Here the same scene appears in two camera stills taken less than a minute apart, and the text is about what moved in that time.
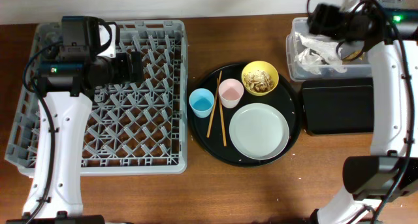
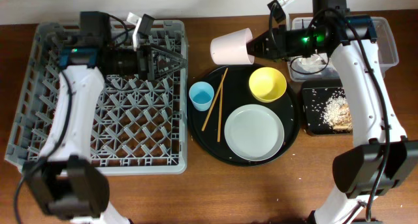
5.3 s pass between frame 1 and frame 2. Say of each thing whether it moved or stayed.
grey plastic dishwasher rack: stayed
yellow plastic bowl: moved
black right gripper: moved
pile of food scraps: moved
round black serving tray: stayed
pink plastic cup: moved
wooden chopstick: moved
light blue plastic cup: moved
